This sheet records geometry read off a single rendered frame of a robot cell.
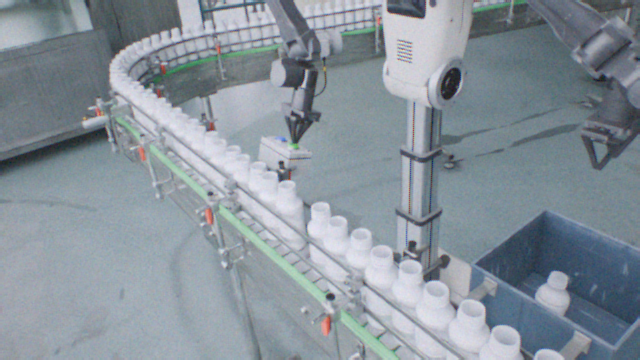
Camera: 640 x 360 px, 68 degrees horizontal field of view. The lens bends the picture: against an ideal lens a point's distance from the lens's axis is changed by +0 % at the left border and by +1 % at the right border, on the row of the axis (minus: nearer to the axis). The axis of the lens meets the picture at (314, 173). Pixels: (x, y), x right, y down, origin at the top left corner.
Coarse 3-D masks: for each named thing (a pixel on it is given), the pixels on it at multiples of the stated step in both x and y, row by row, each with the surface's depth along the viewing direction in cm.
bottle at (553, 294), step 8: (552, 272) 111; (560, 272) 111; (552, 280) 109; (560, 280) 111; (544, 288) 112; (552, 288) 110; (560, 288) 109; (536, 296) 113; (544, 296) 111; (552, 296) 110; (560, 296) 109; (568, 296) 111; (544, 304) 111; (552, 304) 110; (560, 304) 109; (568, 304) 111; (560, 312) 110
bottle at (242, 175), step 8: (240, 160) 117; (248, 160) 115; (240, 168) 115; (248, 168) 115; (240, 176) 116; (248, 176) 116; (240, 184) 116; (240, 192) 118; (240, 200) 119; (248, 200) 118; (248, 208) 119
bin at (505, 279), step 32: (544, 224) 125; (576, 224) 118; (480, 256) 110; (512, 256) 121; (544, 256) 129; (576, 256) 121; (608, 256) 114; (480, 288) 104; (512, 288) 101; (576, 288) 125; (608, 288) 118; (512, 320) 105; (544, 320) 98; (576, 320) 119; (608, 320) 118; (576, 352) 89; (608, 352) 88
